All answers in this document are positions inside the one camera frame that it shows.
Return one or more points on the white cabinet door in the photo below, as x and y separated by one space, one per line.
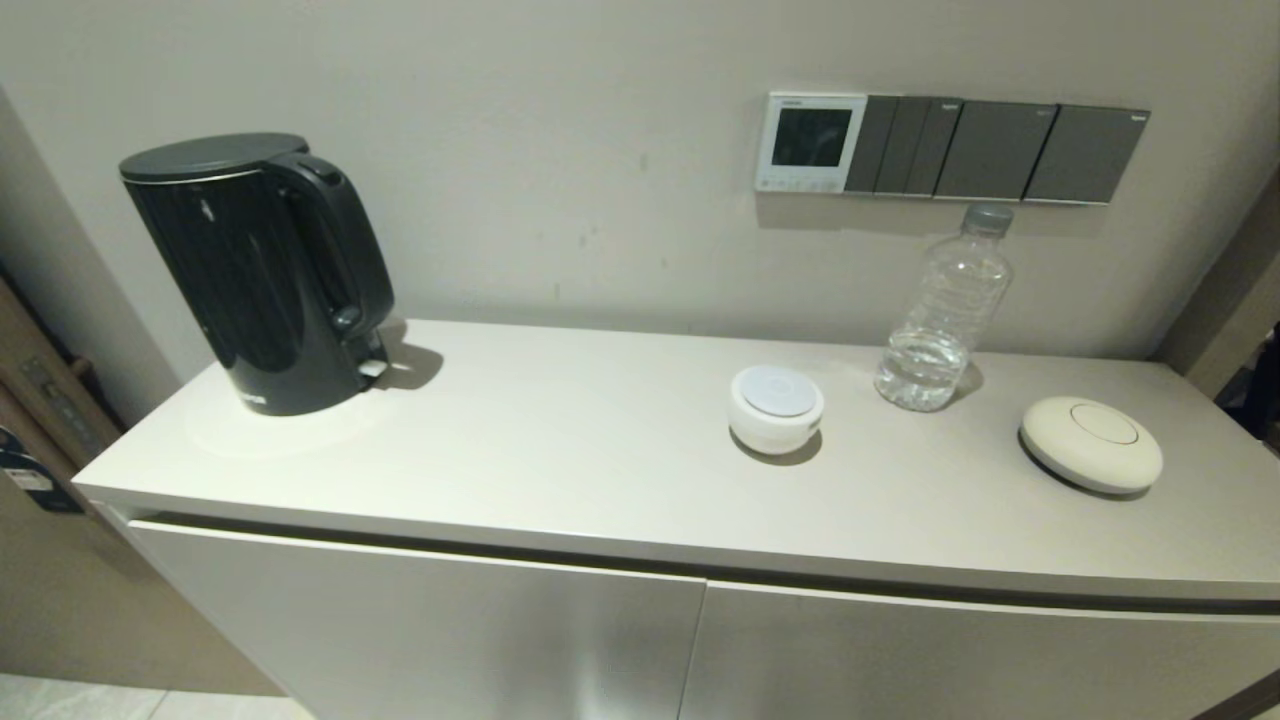
950 660
420 640

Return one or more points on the metal door latch plate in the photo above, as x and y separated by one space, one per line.
55 400

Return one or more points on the clear plastic water bottle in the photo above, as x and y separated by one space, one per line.
940 330

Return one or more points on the white sideboard cabinet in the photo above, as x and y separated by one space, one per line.
500 440

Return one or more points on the dark hanging door tag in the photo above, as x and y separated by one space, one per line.
30 475

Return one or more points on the light brown wooden door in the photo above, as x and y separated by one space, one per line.
80 600

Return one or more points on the white wall thermostat panel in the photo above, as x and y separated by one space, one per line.
810 137

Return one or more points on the cream round disc device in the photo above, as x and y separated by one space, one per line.
1090 445

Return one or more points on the grey single wall switch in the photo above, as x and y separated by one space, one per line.
1085 155
995 150

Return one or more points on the brown door frame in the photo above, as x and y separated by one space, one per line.
1230 300

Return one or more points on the black electric kettle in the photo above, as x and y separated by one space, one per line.
250 270

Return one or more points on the grey triple rocker wall switch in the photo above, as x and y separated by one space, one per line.
903 145

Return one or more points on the small white round speaker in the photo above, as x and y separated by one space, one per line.
775 420

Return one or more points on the dark object behind door frame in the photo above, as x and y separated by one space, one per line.
1262 390

